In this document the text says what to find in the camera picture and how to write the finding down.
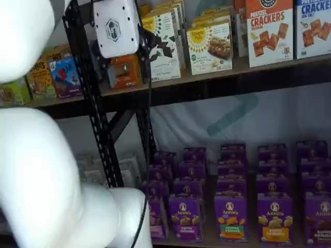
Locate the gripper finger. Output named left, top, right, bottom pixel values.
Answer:
left=104, top=57, right=119, bottom=89
left=138, top=25, right=152, bottom=84

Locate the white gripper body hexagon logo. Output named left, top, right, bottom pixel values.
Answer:
left=92, top=0, right=142, bottom=59

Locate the purple Annie's box pink label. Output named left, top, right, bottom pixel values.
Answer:
left=148, top=198, right=169, bottom=240
left=153, top=151, right=178, bottom=168
left=147, top=165, right=173, bottom=184
left=141, top=180, right=170, bottom=202

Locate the orange cracker box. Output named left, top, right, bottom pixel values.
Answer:
left=110, top=53, right=142, bottom=89

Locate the white Simple Mills thins box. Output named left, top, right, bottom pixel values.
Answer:
left=138, top=0, right=187, bottom=70
left=141, top=11, right=182, bottom=83

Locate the blue ZBar snack box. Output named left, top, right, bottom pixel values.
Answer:
left=48, top=54, right=84, bottom=99

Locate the yellow Simple Mills bar box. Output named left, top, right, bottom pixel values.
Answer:
left=186, top=22, right=233, bottom=76
left=190, top=4, right=232, bottom=29

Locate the green Bobo's snack box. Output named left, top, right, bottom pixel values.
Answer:
left=0, top=77, right=32, bottom=106

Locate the orange pretzel crackers box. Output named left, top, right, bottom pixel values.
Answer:
left=233, top=0, right=249, bottom=58

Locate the white Organic Pantry box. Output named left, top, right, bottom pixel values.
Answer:
left=79, top=167, right=107, bottom=184

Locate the purple Annie's box violet label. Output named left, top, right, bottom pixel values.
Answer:
left=169, top=197, right=204, bottom=243
left=177, top=162, right=207, bottom=181
left=172, top=179, right=205, bottom=200
left=182, top=147, right=207, bottom=165

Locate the white crackers box left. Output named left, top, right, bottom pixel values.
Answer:
left=245, top=0, right=295, bottom=68

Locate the white crackers box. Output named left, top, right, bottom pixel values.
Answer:
left=245, top=0, right=295, bottom=68
left=294, top=0, right=331, bottom=60

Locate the purple Annie's box green label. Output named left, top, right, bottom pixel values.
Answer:
left=218, top=160, right=246, bottom=180
left=214, top=195, right=249, bottom=243
left=216, top=178, right=247, bottom=197
left=220, top=144, right=246, bottom=162

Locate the purple Annie's box orange label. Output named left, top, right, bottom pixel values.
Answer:
left=258, top=144, right=288, bottom=163
left=257, top=197, right=294, bottom=244
left=255, top=178, right=292, bottom=199
left=257, top=160, right=290, bottom=181

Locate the white crackers box right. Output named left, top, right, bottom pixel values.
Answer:
left=294, top=0, right=331, bottom=60

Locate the purple Annie's box brown label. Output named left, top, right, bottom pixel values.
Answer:
left=304, top=192, right=331, bottom=245
left=301, top=175, right=331, bottom=194
left=296, top=141, right=328, bottom=160
left=298, top=158, right=331, bottom=178

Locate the black metal shelving rack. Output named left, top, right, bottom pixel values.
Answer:
left=64, top=0, right=331, bottom=248
left=0, top=0, right=125, bottom=189

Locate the white backdrop sheet teal logo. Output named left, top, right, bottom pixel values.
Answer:
left=149, top=82, right=331, bottom=181

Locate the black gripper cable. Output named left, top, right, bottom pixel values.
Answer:
left=129, top=24, right=154, bottom=248

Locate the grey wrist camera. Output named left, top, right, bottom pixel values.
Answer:
left=89, top=38, right=109, bottom=68

